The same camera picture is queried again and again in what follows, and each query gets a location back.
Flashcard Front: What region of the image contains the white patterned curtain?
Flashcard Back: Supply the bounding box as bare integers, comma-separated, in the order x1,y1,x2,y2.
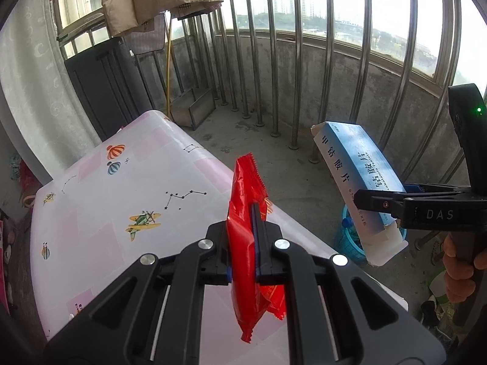
0,0,103,183

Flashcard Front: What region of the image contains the steel balcony railing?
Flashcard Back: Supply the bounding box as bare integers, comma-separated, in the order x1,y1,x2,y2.
53,0,487,191

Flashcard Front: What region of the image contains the pale checked cloth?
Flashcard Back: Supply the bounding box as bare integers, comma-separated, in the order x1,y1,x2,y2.
125,2,223,56

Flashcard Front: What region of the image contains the green and white bag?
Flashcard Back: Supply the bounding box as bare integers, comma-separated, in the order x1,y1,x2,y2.
426,274,455,305

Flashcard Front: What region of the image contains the black shoe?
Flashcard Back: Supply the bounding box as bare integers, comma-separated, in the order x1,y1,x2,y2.
420,300,457,331

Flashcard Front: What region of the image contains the pink bag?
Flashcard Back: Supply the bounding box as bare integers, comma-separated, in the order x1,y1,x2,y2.
15,156,37,208

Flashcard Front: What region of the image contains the person's right hand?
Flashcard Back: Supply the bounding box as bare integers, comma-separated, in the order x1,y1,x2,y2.
442,234,473,302

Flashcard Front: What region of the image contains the blue plastic basket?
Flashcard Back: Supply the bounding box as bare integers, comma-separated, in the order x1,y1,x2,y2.
335,203,370,263

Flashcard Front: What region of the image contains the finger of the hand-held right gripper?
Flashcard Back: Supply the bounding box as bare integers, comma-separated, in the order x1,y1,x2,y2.
354,188,407,223
403,183,464,195

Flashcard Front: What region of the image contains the blue medicine box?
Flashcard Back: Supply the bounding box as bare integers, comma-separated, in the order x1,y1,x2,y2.
311,121,408,267

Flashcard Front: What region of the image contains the yellow stick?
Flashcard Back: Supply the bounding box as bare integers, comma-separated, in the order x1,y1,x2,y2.
163,11,173,116

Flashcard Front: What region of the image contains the red snack packet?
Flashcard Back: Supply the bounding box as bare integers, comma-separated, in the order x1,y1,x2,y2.
226,153,287,345

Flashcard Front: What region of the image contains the table with pink printed cloth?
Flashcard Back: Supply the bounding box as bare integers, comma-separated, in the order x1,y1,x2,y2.
33,110,409,341

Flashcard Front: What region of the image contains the metal frame tray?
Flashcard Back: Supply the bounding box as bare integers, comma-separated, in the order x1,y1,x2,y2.
170,87,215,130

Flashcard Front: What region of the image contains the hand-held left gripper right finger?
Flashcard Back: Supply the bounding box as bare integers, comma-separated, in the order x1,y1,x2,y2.
250,202,446,365

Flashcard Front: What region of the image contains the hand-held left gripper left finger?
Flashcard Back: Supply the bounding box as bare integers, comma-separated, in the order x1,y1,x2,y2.
44,222,233,365

